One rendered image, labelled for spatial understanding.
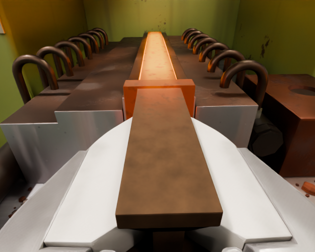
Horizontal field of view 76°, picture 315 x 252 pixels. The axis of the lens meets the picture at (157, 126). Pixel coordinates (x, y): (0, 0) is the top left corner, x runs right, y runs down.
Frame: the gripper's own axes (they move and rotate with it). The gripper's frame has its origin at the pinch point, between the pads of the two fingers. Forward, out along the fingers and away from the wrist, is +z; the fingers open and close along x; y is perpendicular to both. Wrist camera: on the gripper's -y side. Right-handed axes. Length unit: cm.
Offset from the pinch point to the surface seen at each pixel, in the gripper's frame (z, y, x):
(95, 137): 3.0, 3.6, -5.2
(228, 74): 5.2, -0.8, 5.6
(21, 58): 8.7, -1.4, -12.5
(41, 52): 13.1, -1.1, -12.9
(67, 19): 37.7, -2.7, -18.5
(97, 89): 7.6, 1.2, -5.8
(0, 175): 1.4, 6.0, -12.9
